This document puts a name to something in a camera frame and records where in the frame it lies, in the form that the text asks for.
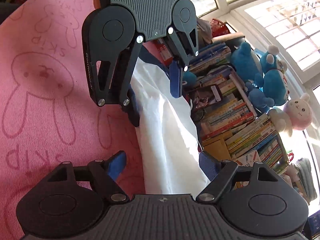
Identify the row of upright books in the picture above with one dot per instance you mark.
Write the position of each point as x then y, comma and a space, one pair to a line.
225, 100

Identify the shelf of colourful books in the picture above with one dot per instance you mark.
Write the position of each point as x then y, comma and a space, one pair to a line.
250, 27

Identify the red plastic crate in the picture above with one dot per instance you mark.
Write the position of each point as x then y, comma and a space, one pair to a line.
160, 55

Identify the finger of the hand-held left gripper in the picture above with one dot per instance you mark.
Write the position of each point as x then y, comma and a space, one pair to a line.
175, 80
133, 112

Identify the pink rabbit print towel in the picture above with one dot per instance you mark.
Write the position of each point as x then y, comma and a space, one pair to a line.
50, 80

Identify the navy and white jacket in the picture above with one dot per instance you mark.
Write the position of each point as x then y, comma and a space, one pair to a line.
165, 130

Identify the large blue plush toy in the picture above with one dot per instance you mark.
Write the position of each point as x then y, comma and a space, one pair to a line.
243, 60

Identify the wooden drawer organiser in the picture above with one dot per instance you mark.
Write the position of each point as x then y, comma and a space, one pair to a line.
215, 147

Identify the smartphone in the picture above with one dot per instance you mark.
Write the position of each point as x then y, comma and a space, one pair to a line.
203, 97

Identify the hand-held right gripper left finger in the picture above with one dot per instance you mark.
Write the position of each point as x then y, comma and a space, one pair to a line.
117, 165

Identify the pink white bunny plush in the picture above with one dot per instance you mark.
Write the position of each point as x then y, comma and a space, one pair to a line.
297, 112

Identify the blue plush toy white ears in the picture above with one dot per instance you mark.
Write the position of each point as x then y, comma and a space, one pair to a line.
272, 80

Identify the white patterned carton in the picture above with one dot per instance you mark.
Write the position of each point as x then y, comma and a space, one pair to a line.
247, 165

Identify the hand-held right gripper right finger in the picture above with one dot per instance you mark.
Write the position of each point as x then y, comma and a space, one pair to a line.
207, 165

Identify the row of books on organiser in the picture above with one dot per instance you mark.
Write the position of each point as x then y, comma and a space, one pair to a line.
255, 140

